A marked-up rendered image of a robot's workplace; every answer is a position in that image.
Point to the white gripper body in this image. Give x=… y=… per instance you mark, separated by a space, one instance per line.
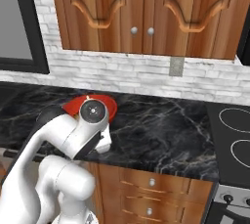
x=104 y=142

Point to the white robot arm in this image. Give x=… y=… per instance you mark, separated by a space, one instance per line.
x=55 y=135

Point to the red bowl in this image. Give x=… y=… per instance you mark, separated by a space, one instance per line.
x=110 y=106

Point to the wooden base cupboard panel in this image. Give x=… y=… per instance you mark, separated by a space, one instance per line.
x=104 y=192

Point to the silver drawer knob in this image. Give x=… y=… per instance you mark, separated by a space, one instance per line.
x=152 y=182
x=149 y=211

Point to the wooden drawer front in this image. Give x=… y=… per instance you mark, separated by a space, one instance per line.
x=169 y=182
x=162 y=211

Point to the silver cupboard knob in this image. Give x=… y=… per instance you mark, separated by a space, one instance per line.
x=133 y=30
x=150 y=31

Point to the black hob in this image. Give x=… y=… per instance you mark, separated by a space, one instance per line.
x=231 y=143

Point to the black oven knob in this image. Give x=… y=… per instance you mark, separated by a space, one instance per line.
x=228 y=198
x=247 y=201

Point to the silver oven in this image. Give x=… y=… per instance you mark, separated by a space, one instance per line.
x=228 y=208

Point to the black framed window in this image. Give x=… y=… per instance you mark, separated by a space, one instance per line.
x=19 y=22

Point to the black extractor hood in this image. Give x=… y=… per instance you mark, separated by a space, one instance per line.
x=244 y=38

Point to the grey wall outlet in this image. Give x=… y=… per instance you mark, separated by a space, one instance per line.
x=176 y=67

